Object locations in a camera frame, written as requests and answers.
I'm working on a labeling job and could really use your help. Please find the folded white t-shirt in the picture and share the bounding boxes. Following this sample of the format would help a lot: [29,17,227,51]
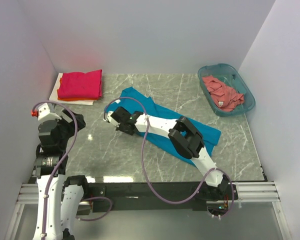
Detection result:
[48,73,94,106]

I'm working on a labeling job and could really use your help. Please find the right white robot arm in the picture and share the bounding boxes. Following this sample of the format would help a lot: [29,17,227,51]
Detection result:
[105,106,229,201]

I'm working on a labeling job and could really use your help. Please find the teal plastic basket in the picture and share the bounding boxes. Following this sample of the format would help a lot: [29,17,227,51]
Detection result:
[197,63,256,117]

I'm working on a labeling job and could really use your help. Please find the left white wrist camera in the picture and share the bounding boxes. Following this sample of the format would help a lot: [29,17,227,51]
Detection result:
[31,103,62,124]

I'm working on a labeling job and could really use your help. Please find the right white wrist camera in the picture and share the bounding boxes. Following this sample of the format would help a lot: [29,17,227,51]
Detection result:
[104,111,120,127]

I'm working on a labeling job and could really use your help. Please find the blue t-shirt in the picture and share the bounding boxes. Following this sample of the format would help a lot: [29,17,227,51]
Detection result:
[104,87,221,166]

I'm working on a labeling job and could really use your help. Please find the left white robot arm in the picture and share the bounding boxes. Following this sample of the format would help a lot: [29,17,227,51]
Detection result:
[32,104,90,240]

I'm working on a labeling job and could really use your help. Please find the black base beam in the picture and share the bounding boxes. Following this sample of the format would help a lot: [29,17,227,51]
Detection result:
[83,182,239,213]

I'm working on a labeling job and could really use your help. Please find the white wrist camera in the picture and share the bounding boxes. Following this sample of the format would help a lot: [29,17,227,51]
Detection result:
[104,111,120,127]
[31,103,62,124]

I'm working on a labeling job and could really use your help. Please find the aluminium frame rail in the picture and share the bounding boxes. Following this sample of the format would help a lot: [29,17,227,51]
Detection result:
[3,104,295,240]

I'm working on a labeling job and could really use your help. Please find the folded magenta t-shirt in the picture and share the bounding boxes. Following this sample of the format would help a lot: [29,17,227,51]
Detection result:
[58,69,103,99]

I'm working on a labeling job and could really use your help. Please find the salmon pink t-shirt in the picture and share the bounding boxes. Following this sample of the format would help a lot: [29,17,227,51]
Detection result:
[202,75,245,112]

